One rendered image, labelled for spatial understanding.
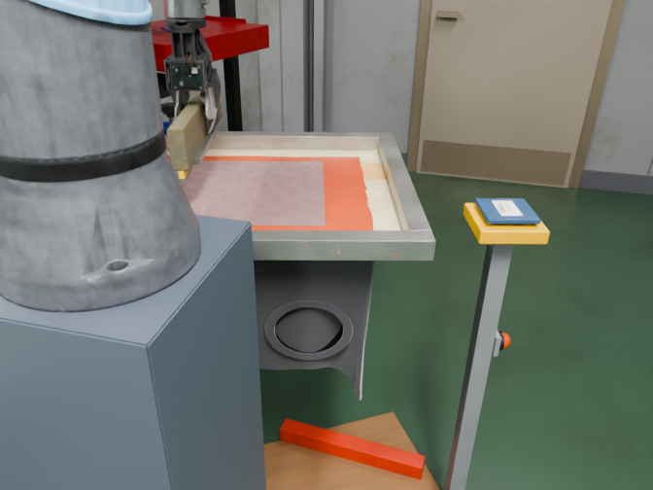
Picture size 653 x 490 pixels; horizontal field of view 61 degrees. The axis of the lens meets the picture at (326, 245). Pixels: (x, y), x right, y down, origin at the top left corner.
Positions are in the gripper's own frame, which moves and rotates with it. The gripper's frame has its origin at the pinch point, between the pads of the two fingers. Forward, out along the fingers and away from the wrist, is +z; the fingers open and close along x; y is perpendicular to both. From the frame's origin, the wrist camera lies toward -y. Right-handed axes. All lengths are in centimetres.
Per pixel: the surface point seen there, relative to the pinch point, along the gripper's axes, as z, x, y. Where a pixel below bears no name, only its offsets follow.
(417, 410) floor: 109, 59, -32
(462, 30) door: 13, 113, -251
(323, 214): 13.6, 24.7, 11.9
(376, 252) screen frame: 12.3, 33.3, 29.0
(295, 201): 13.6, 19.4, 6.0
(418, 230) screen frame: 10.1, 40.6, 25.4
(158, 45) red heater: -2, -29, -87
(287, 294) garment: 25.2, 18.1, 22.0
